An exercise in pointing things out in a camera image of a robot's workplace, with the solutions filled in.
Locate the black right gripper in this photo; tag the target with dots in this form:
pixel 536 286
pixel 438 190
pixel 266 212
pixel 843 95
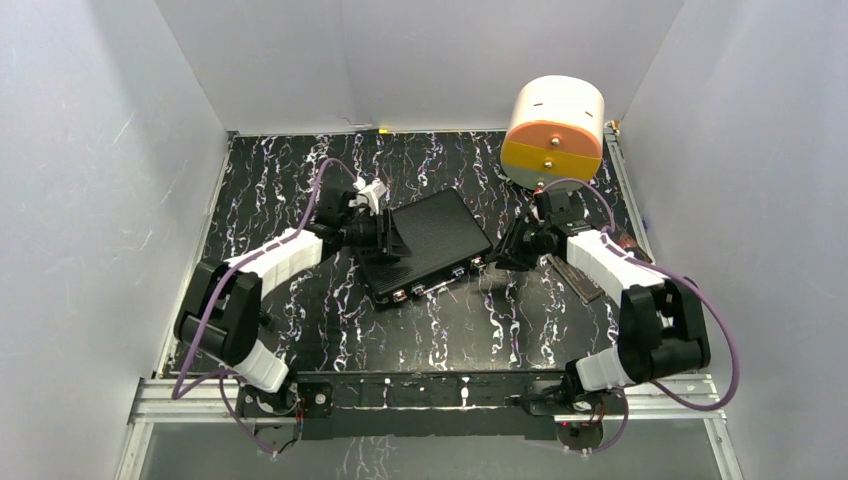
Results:
pixel 506 257

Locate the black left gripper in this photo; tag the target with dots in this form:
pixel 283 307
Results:
pixel 384 234

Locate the black poker chip case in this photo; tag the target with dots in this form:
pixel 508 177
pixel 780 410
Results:
pixel 444 241

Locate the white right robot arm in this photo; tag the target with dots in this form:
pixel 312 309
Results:
pixel 662 329

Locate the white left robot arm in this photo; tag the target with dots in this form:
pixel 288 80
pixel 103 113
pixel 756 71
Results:
pixel 221 313

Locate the dark sunburst cover book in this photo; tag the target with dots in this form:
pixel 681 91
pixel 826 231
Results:
pixel 576 278

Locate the white orange yellow drawer cabinet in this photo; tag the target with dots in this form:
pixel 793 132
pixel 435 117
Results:
pixel 555 131

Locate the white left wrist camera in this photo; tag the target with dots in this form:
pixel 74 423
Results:
pixel 369 194

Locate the aluminium frame rail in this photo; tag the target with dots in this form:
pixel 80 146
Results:
pixel 451 403

